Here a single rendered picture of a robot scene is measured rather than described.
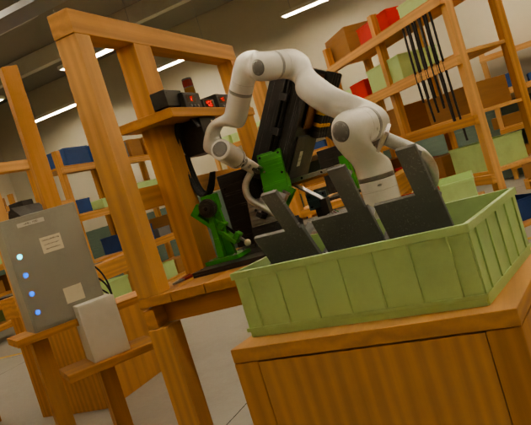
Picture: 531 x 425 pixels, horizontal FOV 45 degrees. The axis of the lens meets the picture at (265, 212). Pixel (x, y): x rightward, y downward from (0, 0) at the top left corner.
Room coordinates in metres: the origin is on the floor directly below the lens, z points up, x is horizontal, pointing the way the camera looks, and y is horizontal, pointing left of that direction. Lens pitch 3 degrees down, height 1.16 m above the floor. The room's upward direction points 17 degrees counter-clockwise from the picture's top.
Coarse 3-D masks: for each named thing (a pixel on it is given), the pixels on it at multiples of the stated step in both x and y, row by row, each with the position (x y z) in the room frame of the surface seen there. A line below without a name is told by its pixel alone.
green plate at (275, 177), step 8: (272, 152) 2.78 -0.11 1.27; (280, 152) 2.76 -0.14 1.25; (264, 160) 2.79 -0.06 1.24; (272, 160) 2.77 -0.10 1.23; (280, 160) 2.76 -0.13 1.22; (264, 168) 2.79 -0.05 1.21; (272, 168) 2.77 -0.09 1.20; (280, 168) 2.75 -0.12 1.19; (264, 176) 2.78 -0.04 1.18; (272, 176) 2.76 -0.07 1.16; (280, 176) 2.75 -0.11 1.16; (288, 176) 2.81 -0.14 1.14; (264, 184) 2.77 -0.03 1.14; (272, 184) 2.76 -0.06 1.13; (280, 184) 2.74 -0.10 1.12; (288, 184) 2.78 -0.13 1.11; (264, 192) 2.77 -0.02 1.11
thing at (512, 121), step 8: (520, 48) 9.96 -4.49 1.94; (480, 56) 10.23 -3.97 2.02; (488, 56) 10.15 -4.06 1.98; (496, 56) 10.10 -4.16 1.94; (488, 72) 10.61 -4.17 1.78; (528, 80) 10.23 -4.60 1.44; (512, 88) 10.06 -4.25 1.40; (496, 112) 10.23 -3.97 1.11; (512, 112) 10.44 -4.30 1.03; (496, 120) 10.33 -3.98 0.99; (504, 120) 10.28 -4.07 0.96; (512, 120) 10.22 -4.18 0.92; (520, 120) 10.17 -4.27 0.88; (496, 128) 10.35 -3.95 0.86; (504, 128) 10.22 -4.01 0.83; (512, 128) 10.13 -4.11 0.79; (520, 128) 10.09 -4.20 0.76; (528, 144) 10.17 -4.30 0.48; (528, 152) 10.19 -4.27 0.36; (512, 168) 10.20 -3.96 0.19
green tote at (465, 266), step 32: (512, 192) 1.56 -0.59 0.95; (480, 224) 1.33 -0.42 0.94; (512, 224) 1.51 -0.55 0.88; (320, 256) 1.45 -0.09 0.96; (352, 256) 1.41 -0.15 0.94; (384, 256) 1.37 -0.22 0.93; (416, 256) 1.33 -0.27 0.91; (448, 256) 1.29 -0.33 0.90; (480, 256) 1.28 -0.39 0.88; (512, 256) 1.45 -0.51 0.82; (256, 288) 1.57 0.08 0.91; (288, 288) 1.52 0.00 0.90; (320, 288) 1.47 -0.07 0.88; (352, 288) 1.42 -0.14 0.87; (384, 288) 1.38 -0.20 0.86; (416, 288) 1.34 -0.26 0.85; (448, 288) 1.30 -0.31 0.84; (480, 288) 1.26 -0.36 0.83; (256, 320) 1.59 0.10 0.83; (288, 320) 1.54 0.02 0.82; (320, 320) 1.48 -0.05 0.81; (352, 320) 1.44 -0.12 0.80
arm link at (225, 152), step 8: (216, 144) 2.50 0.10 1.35; (224, 144) 2.49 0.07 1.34; (232, 144) 2.52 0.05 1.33; (216, 152) 2.49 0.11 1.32; (224, 152) 2.48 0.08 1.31; (232, 152) 2.50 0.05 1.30; (240, 152) 2.57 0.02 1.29; (224, 160) 2.50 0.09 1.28; (232, 160) 2.53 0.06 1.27; (240, 160) 2.58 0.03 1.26
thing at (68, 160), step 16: (128, 144) 8.93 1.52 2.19; (144, 144) 9.29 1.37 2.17; (48, 160) 7.80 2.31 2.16; (64, 160) 7.69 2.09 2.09; (80, 160) 7.87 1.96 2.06; (144, 160) 8.96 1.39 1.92; (32, 176) 7.62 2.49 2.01; (64, 176) 7.46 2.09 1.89; (96, 176) 8.68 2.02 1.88; (144, 176) 9.76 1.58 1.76; (64, 192) 7.47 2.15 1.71; (80, 208) 7.65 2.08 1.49; (96, 208) 8.05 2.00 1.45; (112, 224) 8.69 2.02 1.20; (160, 224) 9.35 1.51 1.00; (112, 240) 8.35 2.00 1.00; (160, 240) 8.75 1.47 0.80; (112, 256) 7.82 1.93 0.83; (176, 256) 9.53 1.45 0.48; (176, 272) 9.06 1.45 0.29
